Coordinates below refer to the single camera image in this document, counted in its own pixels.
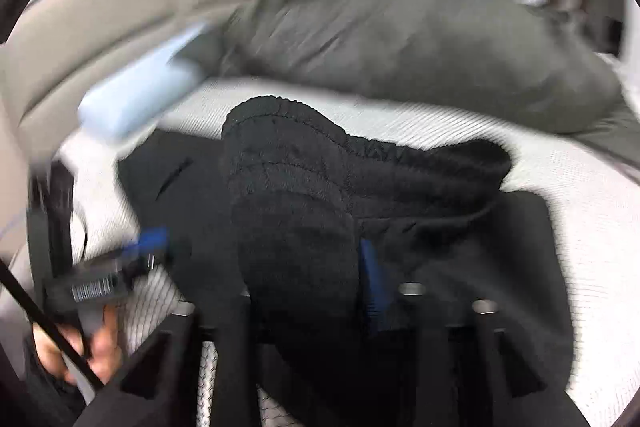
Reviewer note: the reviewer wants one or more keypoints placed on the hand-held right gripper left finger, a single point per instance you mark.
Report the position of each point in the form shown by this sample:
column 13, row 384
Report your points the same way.
column 235, row 337

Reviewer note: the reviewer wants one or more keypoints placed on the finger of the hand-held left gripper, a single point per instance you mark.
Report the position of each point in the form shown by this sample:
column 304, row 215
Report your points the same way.
column 150, row 243

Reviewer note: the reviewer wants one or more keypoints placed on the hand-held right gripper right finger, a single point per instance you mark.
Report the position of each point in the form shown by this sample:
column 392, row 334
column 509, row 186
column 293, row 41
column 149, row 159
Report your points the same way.
column 372, row 282

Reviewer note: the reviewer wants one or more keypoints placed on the black pants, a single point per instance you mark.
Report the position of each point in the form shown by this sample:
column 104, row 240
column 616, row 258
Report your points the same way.
column 300, row 217

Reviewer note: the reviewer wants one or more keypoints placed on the person's left hand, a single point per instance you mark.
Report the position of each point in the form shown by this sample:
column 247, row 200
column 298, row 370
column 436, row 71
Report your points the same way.
column 102, row 352

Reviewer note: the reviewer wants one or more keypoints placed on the light blue pillow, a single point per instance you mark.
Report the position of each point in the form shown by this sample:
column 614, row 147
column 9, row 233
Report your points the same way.
column 135, row 92

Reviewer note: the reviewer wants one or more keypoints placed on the bed with white honeycomb mattress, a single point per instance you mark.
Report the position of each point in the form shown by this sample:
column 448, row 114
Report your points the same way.
column 575, row 207

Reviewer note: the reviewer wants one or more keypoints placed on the grey-green duvet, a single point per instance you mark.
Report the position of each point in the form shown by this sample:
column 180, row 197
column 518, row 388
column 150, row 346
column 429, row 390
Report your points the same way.
column 425, row 47

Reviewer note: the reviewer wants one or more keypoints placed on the beige padded headboard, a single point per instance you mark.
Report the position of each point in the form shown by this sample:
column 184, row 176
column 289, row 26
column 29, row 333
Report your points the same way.
column 100, row 7

